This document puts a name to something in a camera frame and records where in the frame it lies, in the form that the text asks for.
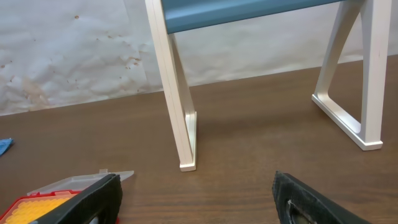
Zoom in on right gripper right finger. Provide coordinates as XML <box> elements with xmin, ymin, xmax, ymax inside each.
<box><xmin>272</xmin><ymin>170</ymin><xmax>371</xmax><ymax>224</ymax></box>

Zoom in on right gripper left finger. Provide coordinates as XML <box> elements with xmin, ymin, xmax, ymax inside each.
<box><xmin>29</xmin><ymin>173</ymin><xmax>123</xmax><ymax>224</ymax></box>

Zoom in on red and yellow tip box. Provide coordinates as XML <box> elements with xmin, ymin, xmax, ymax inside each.
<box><xmin>0</xmin><ymin>169</ymin><xmax>135</xmax><ymax>224</ymax></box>

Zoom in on blue cloth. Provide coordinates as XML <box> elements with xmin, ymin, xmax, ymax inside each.
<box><xmin>0</xmin><ymin>138</ymin><xmax>15</xmax><ymax>157</ymax></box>

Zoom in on white and blue stand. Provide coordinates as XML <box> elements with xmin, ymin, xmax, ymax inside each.
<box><xmin>144</xmin><ymin>0</ymin><xmax>394</xmax><ymax>173</ymax></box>

